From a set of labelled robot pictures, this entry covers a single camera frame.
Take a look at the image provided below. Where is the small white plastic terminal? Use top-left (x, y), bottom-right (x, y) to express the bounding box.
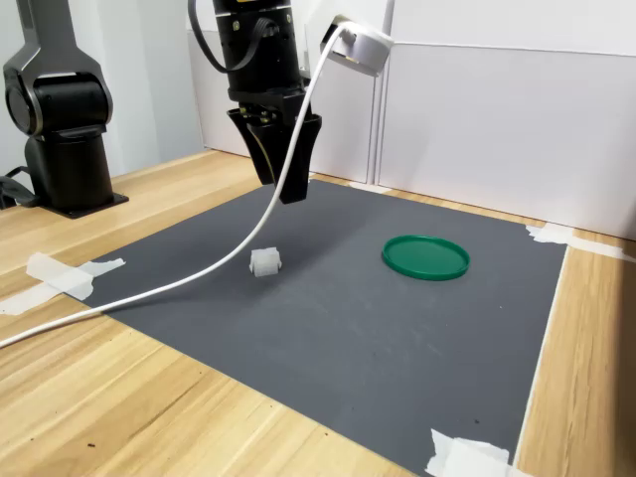
top-left (247, 245), bottom-right (284, 279)

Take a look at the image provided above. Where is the round green lid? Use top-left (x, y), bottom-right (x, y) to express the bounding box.
top-left (381, 234), bottom-right (471, 283)

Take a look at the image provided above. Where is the white partition board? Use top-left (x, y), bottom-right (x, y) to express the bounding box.
top-left (187, 0), bottom-right (384, 184)
top-left (375, 42), bottom-right (636, 242)

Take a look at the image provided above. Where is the white tape strip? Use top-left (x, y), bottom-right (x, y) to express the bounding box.
top-left (424, 428), bottom-right (538, 477)
top-left (0, 256), bottom-right (126, 317)
top-left (25, 251), bottom-right (96, 301)
top-left (347, 181), bottom-right (395, 196)
top-left (525, 223), bottom-right (636, 263)

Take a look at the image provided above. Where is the dark grey mat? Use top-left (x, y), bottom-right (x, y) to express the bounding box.
top-left (81, 176), bottom-right (570, 477)

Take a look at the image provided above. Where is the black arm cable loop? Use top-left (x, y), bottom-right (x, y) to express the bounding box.
top-left (187, 0), bottom-right (230, 75)

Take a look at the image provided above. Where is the white camera cable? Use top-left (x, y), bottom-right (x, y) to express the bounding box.
top-left (0, 24), bottom-right (357, 350)

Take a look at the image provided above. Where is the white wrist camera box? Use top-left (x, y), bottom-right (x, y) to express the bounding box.
top-left (319, 14), bottom-right (396, 79)

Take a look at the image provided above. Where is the thick black braided cable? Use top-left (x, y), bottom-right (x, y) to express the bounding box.
top-left (0, 166), bottom-right (41, 211)

